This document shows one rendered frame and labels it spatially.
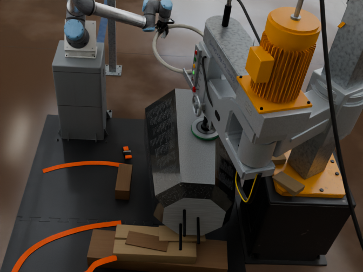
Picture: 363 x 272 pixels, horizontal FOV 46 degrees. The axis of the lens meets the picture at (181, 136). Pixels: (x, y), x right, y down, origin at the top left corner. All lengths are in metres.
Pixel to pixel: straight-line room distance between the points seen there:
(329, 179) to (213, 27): 1.34
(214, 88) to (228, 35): 0.33
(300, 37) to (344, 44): 0.70
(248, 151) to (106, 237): 1.46
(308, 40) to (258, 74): 0.25
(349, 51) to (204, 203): 1.27
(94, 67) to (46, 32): 2.25
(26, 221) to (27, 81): 1.88
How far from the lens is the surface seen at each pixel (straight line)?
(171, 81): 4.99
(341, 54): 2.56
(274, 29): 1.89
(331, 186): 3.13
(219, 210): 2.90
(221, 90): 2.61
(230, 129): 2.51
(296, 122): 2.12
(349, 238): 3.95
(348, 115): 2.69
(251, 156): 2.33
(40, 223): 3.64
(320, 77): 2.65
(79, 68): 3.70
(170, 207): 2.87
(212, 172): 2.89
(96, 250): 3.29
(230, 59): 2.35
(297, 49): 1.93
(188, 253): 3.17
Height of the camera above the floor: 2.95
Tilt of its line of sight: 43 degrees down
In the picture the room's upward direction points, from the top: 7 degrees clockwise
